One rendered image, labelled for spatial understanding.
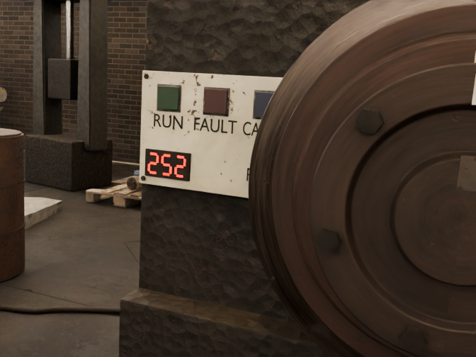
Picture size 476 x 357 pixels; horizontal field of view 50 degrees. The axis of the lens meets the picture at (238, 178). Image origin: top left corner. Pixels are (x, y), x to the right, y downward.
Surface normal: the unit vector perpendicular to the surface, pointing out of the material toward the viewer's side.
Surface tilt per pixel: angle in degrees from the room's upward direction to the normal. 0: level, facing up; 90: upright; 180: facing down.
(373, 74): 90
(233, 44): 90
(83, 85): 90
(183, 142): 90
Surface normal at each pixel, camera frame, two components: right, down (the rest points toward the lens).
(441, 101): -0.36, 0.14
